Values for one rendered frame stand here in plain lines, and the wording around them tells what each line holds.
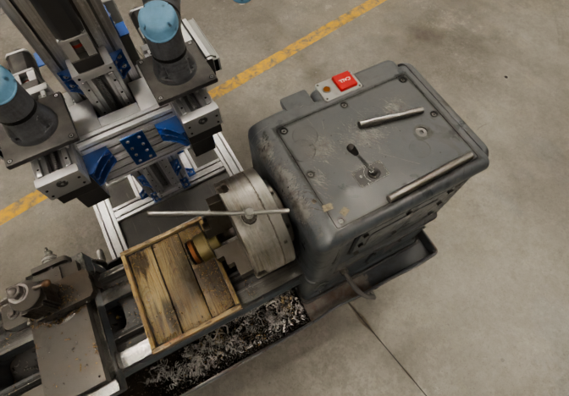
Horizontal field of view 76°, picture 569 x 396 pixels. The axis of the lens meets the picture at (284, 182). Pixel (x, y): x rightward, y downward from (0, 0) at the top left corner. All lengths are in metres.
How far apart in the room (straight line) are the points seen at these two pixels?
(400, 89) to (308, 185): 0.45
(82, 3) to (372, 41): 2.39
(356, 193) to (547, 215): 1.97
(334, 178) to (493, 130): 2.10
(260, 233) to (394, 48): 2.51
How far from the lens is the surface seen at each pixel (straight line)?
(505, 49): 3.60
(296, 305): 1.57
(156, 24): 1.25
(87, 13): 1.38
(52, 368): 1.34
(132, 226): 2.23
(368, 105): 1.17
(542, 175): 2.96
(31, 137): 1.39
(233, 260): 1.09
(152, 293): 1.35
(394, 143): 1.10
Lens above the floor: 2.14
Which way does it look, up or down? 63 degrees down
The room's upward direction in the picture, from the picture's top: straight up
